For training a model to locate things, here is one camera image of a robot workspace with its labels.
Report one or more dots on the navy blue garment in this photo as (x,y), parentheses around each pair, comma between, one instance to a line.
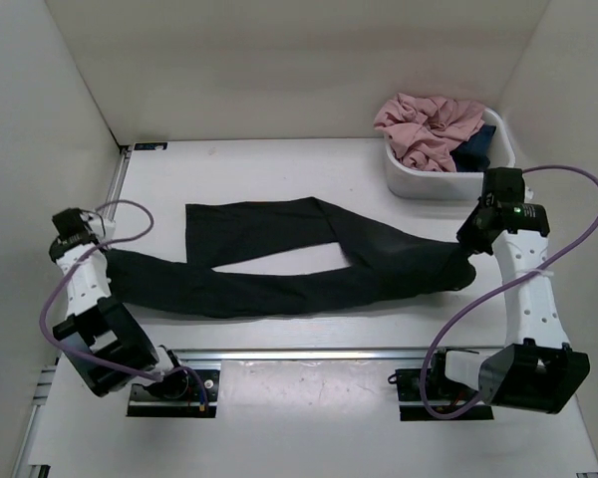
(472,155)

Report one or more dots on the black trousers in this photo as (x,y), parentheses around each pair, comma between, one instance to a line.
(286,258)

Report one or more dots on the aluminium frame rail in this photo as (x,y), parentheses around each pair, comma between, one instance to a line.
(89,265)

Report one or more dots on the pink crumpled garment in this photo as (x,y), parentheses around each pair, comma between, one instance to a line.
(422,132)

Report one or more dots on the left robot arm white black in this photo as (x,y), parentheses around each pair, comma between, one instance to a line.
(99,336)

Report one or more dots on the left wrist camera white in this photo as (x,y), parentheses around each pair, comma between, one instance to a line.
(99,225)

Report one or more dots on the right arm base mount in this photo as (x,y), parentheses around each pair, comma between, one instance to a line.
(444,396)

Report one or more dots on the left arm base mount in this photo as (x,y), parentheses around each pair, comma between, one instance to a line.
(182,399)

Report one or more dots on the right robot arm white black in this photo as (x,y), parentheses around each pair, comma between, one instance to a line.
(536,369)

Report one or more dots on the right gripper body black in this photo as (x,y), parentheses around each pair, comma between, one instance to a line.
(469,234)

